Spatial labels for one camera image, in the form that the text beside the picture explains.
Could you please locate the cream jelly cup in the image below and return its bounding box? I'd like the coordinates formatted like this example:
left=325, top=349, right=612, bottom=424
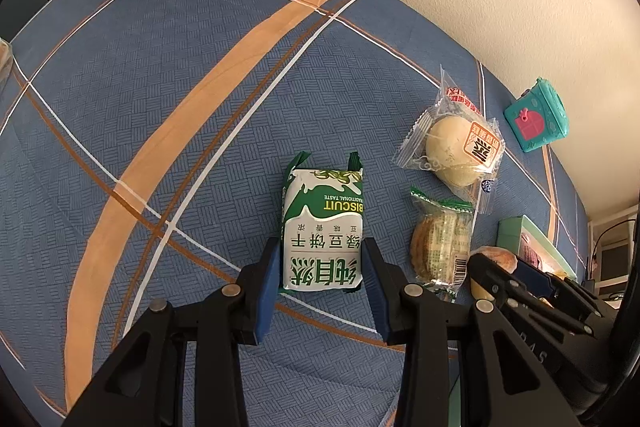
left=469, top=246, right=519, bottom=300

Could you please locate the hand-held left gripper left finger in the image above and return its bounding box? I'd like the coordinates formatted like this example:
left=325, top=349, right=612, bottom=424
left=62, top=236, right=282, bottom=427

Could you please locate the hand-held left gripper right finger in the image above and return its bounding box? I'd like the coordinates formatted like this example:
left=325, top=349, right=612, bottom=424
left=360, top=237, right=584, bottom=427

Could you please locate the bun in clear wrapper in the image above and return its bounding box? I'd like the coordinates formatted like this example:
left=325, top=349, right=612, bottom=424
left=391, top=66, right=507, bottom=214

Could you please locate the teal toy box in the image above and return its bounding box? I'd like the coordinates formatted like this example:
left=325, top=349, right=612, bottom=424
left=503, top=78, right=568, bottom=152

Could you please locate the green and white biscuit packet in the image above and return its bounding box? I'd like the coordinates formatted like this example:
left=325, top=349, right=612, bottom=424
left=279, top=151, right=365, bottom=295

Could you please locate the black power cable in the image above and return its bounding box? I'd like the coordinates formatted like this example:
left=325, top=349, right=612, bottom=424
left=592, top=219, right=636, bottom=269

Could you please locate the teal-edged white cardboard tray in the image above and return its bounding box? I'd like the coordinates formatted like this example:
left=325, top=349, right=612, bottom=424
left=497, top=216, right=581, bottom=280

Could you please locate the round biscuit in green-edged wrapper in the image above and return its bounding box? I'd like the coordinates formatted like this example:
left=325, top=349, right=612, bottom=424
left=410, top=187, right=474, bottom=303

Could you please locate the pink snack packet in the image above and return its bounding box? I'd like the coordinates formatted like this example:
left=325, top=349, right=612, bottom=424
left=519, top=232, right=548, bottom=269

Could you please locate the blue plaid tablecloth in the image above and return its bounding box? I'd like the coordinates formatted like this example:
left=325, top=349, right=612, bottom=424
left=0, top=0, right=588, bottom=427

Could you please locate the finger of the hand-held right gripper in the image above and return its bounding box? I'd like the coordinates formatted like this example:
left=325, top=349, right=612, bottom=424
left=515, top=258, right=604, bottom=318
left=467, top=253, right=594, bottom=339

